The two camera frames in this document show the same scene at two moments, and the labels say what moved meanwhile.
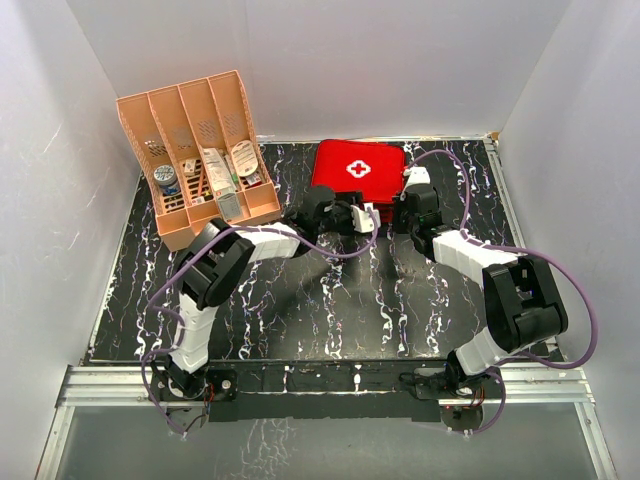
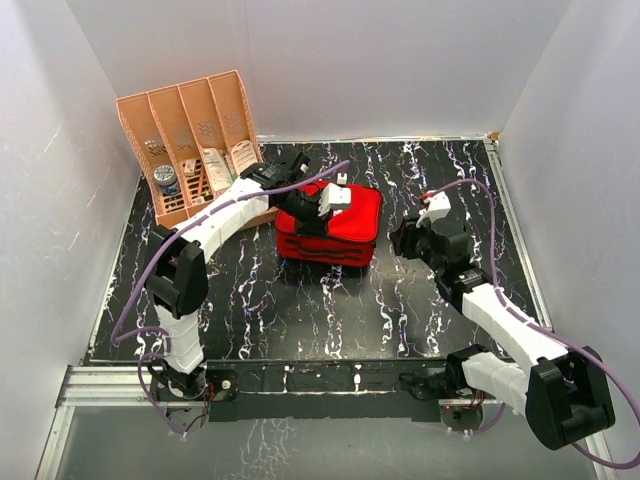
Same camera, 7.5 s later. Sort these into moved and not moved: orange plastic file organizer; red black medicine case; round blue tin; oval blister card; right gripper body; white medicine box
Moved: right gripper body; red black medicine case
Not moved: orange plastic file organizer; round blue tin; white medicine box; oval blister card
